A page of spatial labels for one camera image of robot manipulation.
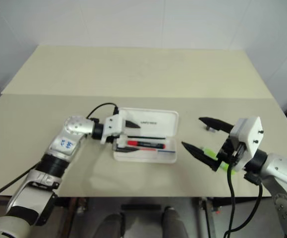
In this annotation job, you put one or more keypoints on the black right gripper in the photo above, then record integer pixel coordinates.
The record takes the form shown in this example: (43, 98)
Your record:
(228, 151)

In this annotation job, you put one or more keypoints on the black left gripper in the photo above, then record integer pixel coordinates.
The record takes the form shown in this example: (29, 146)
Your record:
(115, 140)

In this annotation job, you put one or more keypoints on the red marker with black cap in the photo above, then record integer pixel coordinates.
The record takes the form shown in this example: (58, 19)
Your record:
(133, 143)

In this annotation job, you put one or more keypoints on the light green marker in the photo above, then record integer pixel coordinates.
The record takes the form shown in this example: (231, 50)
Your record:
(210, 153)

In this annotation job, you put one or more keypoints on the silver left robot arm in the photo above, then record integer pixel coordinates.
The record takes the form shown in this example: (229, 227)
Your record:
(75, 127)

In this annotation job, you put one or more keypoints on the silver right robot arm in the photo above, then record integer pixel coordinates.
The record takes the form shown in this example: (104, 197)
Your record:
(282, 168)

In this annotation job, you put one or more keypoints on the white plastic pencil case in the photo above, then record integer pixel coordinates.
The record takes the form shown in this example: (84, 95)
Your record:
(153, 116)

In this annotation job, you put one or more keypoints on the dark grey rounded shape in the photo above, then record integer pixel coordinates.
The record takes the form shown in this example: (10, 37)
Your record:
(171, 221)

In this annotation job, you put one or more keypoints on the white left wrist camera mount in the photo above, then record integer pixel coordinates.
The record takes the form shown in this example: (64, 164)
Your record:
(113, 125)

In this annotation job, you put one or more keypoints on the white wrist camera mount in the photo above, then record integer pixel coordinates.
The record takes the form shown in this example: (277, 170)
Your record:
(249, 138)
(113, 125)

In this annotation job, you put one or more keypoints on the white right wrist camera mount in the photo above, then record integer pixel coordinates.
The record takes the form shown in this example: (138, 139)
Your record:
(249, 138)

